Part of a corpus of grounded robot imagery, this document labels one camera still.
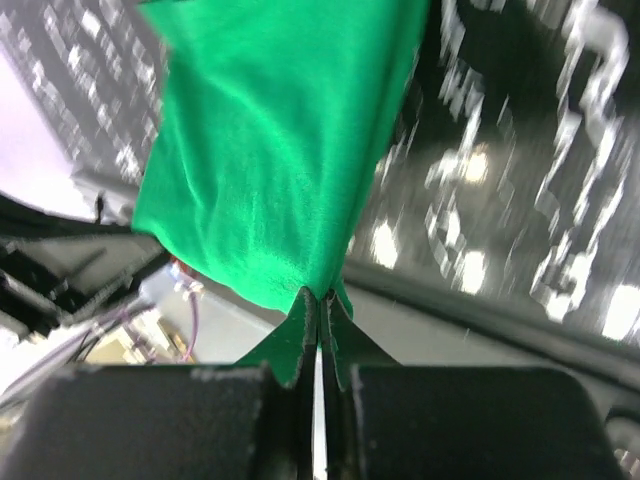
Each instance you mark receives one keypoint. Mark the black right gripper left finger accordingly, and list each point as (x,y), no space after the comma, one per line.
(248,420)

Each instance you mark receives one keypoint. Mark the black marbled table mat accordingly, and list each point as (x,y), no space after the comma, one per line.
(513,172)

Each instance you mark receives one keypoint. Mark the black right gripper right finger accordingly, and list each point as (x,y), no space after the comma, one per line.
(385,420)

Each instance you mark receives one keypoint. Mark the green t shirt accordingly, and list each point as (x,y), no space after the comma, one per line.
(274,117)

